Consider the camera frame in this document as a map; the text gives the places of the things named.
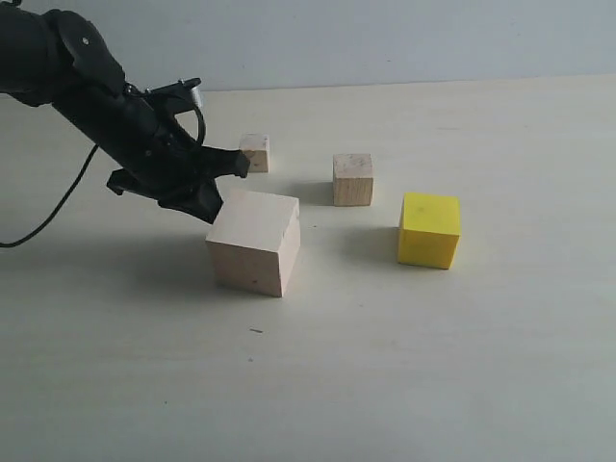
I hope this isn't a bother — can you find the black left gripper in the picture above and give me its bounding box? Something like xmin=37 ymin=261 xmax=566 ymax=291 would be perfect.
xmin=52 ymin=82 xmax=249 ymax=224

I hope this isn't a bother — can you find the large pale wooden cube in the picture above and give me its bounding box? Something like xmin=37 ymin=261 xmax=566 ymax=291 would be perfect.
xmin=206 ymin=190 xmax=301 ymax=297

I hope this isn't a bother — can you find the medium wooden cube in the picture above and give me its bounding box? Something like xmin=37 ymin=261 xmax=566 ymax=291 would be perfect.
xmin=332 ymin=153 xmax=374 ymax=207

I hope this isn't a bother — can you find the yellow cube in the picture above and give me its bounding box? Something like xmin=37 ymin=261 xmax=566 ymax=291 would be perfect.
xmin=397 ymin=192 xmax=461 ymax=270

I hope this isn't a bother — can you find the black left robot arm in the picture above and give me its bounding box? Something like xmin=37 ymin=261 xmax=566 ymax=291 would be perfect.
xmin=1 ymin=1 xmax=249 ymax=223

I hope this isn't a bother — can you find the small wooden cube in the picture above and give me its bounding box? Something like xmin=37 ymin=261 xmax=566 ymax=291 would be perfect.
xmin=240 ymin=133 xmax=270 ymax=173

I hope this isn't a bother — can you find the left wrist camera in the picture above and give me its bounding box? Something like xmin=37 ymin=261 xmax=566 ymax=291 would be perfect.
xmin=143 ymin=78 xmax=203 ymax=116

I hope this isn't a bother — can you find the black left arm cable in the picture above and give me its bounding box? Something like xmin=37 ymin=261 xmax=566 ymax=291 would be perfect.
xmin=0 ymin=143 xmax=100 ymax=249

